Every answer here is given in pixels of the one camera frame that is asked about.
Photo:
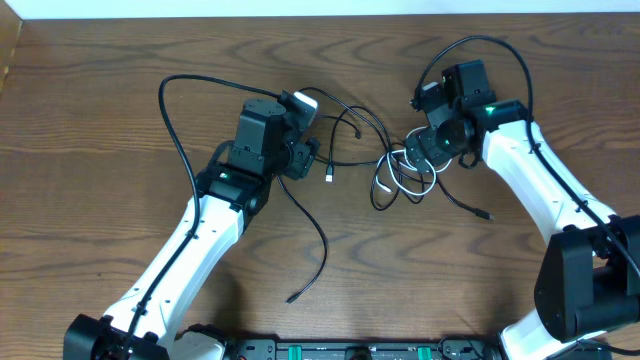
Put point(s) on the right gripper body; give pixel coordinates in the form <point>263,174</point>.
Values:
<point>439,144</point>

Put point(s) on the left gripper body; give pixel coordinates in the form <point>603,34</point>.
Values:
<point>297,165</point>

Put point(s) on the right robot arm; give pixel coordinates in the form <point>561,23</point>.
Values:
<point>585,285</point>

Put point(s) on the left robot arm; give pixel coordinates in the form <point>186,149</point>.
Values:
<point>234,186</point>

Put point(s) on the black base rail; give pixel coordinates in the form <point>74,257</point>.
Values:
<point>360,350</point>

